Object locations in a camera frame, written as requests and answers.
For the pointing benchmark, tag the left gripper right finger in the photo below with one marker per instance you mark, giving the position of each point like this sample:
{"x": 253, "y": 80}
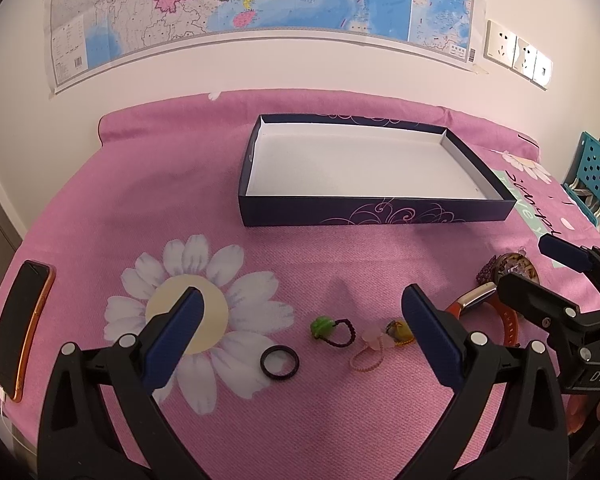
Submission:
{"x": 528, "y": 438}

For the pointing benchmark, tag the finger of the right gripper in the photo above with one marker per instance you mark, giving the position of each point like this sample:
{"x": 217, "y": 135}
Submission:
{"x": 578, "y": 258}
{"x": 537, "y": 304}

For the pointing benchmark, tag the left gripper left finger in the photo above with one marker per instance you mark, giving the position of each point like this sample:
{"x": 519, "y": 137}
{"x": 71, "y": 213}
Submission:
{"x": 76, "y": 437}

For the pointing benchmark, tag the tortoiseshell bangle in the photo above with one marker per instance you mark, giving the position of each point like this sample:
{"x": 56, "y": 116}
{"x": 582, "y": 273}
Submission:
{"x": 514, "y": 263}

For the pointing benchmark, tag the person right hand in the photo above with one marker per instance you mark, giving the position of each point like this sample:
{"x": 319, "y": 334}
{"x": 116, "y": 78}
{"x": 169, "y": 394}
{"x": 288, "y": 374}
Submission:
{"x": 578, "y": 408}

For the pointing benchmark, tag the blue perforated plastic basket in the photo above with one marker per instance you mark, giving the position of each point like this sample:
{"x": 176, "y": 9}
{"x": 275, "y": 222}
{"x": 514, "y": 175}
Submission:
{"x": 584, "y": 189}

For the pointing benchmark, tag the black orange smartphone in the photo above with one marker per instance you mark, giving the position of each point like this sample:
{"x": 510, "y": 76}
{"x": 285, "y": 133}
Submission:
{"x": 18, "y": 322}

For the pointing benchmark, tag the pink floral bed sheet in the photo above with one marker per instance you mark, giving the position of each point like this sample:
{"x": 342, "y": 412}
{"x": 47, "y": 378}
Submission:
{"x": 156, "y": 209}

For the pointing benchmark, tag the dark blue box tray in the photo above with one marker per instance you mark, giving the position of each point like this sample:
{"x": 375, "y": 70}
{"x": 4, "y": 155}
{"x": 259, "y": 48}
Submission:
{"x": 332, "y": 170}

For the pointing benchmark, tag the white wall switch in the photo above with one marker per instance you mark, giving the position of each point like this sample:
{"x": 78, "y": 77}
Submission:
{"x": 543, "y": 70}

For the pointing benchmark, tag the white wall socket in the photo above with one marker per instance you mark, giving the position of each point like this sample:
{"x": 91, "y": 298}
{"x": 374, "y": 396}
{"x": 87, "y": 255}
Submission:
{"x": 524, "y": 58}
{"x": 500, "y": 44}

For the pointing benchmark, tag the colourful wall map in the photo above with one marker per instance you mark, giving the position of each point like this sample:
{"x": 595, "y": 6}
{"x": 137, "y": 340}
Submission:
{"x": 87, "y": 37}

